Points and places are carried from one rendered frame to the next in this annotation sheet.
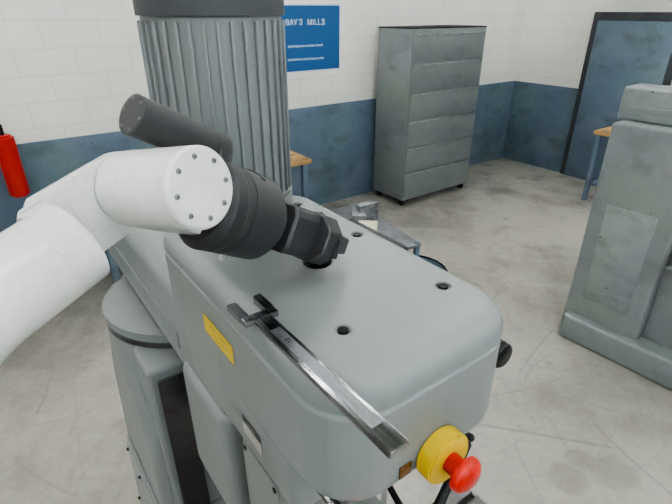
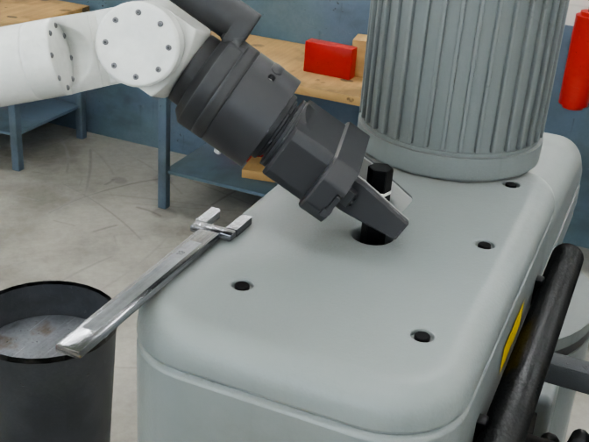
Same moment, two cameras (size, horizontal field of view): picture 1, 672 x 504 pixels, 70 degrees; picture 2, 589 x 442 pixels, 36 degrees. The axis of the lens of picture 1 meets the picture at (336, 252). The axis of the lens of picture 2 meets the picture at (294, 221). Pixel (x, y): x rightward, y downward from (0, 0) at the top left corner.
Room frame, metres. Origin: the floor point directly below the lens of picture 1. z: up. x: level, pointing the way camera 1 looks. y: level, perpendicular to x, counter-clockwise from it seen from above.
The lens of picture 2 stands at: (0.09, -0.55, 2.24)
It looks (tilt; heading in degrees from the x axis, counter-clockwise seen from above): 26 degrees down; 58
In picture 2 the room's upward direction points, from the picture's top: 4 degrees clockwise
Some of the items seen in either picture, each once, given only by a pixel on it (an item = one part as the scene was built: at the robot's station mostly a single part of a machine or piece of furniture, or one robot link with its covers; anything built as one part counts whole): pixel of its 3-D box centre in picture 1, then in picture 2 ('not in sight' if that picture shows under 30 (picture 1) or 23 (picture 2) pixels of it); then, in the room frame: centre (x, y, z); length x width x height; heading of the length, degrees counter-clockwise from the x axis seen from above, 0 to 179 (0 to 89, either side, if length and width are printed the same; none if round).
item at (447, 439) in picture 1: (442, 454); not in sight; (0.35, -0.11, 1.76); 0.06 x 0.02 x 0.06; 126
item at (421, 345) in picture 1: (312, 308); (368, 305); (0.55, 0.03, 1.81); 0.47 x 0.26 x 0.16; 36
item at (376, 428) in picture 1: (306, 360); (160, 273); (0.34, 0.03, 1.89); 0.24 x 0.04 x 0.01; 37
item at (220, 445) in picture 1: (266, 412); not in sight; (0.69, 0.14, 1.47); 0.24 x 0.19 x 0.26; 126
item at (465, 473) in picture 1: (460, 470); not in sight; (0.33, -0.13, 1.76); 0.04 x 0.03 x 0.04; 126
